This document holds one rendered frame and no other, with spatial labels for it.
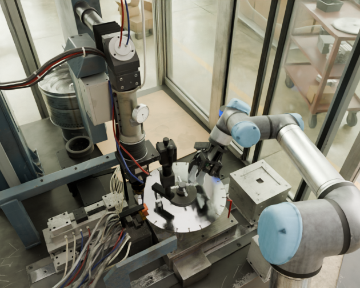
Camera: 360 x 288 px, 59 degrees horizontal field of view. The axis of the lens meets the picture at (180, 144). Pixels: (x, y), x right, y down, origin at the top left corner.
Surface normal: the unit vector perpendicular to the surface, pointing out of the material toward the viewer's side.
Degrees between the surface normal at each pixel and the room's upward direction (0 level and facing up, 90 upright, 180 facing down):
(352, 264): 0
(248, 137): 76
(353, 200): 14
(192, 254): 0
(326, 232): 38
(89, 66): 90
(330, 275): 0
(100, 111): 90
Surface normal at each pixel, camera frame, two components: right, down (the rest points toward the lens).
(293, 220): -0.01, -0.58
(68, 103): 0.09, 0.67
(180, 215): 0.00, -0.74
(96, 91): 0.48, 0.59
